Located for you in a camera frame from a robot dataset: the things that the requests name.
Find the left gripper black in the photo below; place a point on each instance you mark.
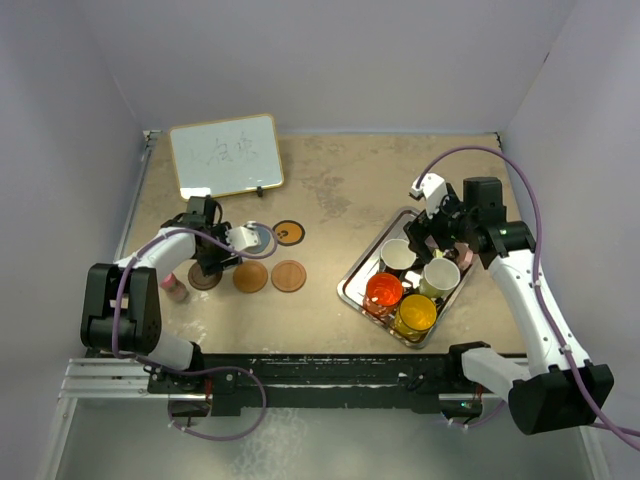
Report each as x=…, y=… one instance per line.
x=228, y=259

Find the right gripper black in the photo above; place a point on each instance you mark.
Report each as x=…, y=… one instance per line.
x=422, y=227

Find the dark mug white interior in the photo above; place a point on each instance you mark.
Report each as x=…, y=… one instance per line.
x=395, y=255

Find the dark wooden coaster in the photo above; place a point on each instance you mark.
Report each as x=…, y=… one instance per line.
x=195, y=280

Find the light wooden coaster top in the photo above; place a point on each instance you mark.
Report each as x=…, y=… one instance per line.
x=250, y=276

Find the light wooden coaster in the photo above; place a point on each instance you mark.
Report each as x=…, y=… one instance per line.
x=288, y=276
x=250, y=276

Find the light wooden coaster bottom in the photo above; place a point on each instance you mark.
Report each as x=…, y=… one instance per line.
x=288, y=276

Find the pink mug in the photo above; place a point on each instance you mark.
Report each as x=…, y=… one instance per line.
x=463, y=256

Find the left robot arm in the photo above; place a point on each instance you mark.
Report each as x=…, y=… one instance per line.
x=122, y=311

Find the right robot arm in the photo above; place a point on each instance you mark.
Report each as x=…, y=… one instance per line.
x=560, y=386

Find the blue round coaster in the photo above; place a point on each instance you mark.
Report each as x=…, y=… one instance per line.
x=264, y=239

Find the orange glass cup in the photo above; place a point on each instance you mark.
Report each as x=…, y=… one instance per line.
x=383, y=292

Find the yellow glass cup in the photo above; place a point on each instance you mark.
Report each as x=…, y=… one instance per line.
x=415, y=316

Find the orange black smiley coaster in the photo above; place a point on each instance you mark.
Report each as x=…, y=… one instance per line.
x=289, y=232

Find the pale yellow mug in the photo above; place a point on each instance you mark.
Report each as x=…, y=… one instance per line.
x=439, y=278

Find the white board with stand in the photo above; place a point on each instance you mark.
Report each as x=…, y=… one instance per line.
x=226, y=157

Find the steel tray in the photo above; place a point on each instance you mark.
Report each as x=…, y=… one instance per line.
x=351, y=289

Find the small pink bottle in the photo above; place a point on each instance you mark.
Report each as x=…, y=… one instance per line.
x=174, y=288

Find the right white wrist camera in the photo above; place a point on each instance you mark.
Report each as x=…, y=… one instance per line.
x=432, y=189

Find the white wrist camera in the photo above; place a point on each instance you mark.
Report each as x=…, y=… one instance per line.
x=432, y=189
x=244, y=238

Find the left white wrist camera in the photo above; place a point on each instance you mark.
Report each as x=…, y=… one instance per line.
x=244, y=238

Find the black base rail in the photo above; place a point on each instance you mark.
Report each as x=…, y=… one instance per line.
x=420, y=383

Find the aluminium frame rail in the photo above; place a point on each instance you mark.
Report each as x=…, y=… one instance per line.
x=104, y=378

